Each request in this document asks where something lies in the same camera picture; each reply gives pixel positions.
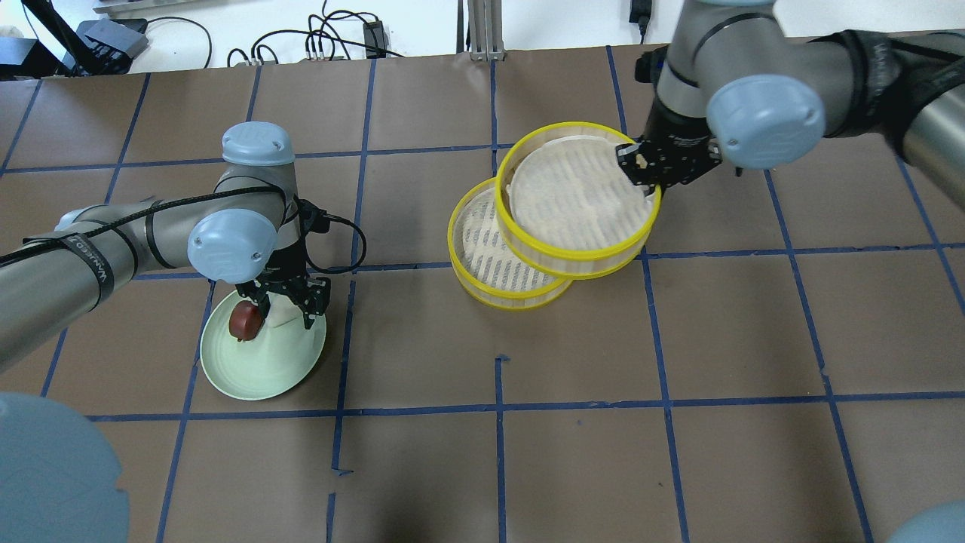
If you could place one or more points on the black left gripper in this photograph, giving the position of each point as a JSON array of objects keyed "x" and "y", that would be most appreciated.
[{"x": 287, "y": 265}]

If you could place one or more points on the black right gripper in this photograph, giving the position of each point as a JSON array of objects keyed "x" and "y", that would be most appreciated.
[{"x": 676, "y": 136}]

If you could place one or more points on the brown bun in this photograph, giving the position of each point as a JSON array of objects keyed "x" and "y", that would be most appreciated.
[{"x": 245, "y": 321}]

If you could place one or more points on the yellow steamer top layer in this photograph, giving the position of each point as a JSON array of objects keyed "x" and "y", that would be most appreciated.
[{"x": 567, "y": 264}]

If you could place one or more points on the yellow steamer layer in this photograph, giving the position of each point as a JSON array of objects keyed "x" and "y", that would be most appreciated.
[
  {"x": 567, "y": 264},
  {"x": 485, "y": 265}
]

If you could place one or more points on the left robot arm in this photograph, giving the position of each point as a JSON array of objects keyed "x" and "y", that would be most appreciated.
[{"x": 249, "y": 232}]

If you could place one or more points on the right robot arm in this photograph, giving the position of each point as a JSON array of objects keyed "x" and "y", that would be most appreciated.
[{"x": 732, "y": 87}]

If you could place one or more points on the white steamer cloth liner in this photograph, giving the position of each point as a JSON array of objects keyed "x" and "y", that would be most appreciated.
[{"x": 570, "y": 194}]

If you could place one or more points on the yellow steamer bottom layer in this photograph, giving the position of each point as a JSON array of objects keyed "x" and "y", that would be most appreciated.
[{"x": 485, "y": 265}]

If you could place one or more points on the mint green plate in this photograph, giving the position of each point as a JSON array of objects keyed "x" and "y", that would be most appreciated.
[{"x": 280, "y": 356}]

